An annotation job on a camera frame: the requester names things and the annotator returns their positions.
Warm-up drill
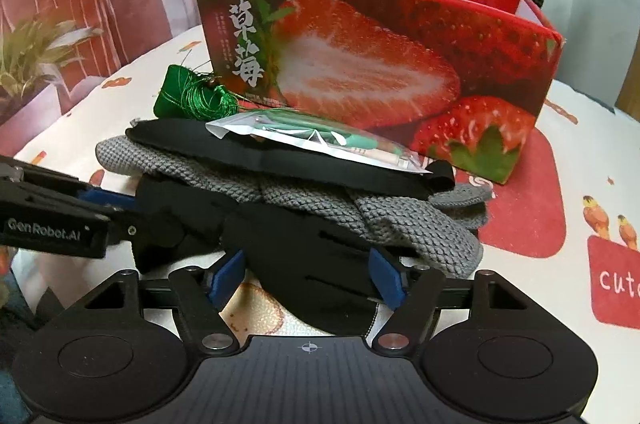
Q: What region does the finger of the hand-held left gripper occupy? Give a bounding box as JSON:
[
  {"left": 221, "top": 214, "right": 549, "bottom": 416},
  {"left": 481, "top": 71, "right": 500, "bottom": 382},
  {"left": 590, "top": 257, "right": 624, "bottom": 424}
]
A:
[
  {"left": 0, "top": 155, "right": 138, "bottom": 211},
  {"left": 107, "top": 210, "right": 143, "bottom": 250}
]

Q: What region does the clear plastic packet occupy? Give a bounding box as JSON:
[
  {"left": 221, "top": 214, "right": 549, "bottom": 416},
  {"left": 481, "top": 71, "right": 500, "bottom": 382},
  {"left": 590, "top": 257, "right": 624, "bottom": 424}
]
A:
[{"left": 205, "top": 108, "right": 434, "bottom": 176}]

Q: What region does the grey knitted cloth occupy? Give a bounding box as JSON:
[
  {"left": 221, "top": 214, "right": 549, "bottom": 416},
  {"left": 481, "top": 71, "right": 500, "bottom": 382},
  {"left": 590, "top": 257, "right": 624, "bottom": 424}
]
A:
[{"left": 95, "top": 136, "right": 494, "bottom": 279}]

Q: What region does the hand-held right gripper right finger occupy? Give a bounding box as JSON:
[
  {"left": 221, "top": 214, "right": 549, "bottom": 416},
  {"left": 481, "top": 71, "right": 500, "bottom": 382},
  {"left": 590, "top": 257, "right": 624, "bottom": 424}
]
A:
[{"left": 369, "top": 249, "right": 562, "bottom": 354}]

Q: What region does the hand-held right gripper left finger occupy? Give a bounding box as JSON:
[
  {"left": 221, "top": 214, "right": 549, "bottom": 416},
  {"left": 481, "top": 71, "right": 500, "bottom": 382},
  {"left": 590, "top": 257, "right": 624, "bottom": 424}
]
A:
[{"left": 50, "top": 249, "right": 247, "bottom": 355}]

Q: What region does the green tassel ornament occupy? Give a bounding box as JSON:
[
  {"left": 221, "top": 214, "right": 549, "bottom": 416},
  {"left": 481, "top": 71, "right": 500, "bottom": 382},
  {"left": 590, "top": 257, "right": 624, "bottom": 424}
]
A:
[{"left": 152, "top": 64, "right": 240, "bottom": 123}]

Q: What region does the black glove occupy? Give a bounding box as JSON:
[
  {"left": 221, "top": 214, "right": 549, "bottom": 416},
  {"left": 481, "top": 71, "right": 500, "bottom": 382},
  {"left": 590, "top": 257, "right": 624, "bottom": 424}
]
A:
[{"left": 136, "top": 178, "right": 426, "bottom": 338}]

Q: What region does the red strawberry printed box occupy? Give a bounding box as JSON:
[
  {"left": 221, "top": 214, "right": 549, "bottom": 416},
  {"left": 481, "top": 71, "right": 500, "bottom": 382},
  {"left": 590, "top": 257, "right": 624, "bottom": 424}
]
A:
[{"left": 195, "top": 0, "right": 564, "bottom": 185}]

